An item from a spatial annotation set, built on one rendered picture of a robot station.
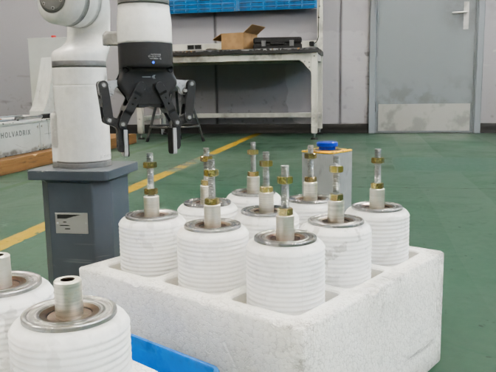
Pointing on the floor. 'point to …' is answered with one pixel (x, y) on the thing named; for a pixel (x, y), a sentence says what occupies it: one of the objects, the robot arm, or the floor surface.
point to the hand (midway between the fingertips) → (149, 145)
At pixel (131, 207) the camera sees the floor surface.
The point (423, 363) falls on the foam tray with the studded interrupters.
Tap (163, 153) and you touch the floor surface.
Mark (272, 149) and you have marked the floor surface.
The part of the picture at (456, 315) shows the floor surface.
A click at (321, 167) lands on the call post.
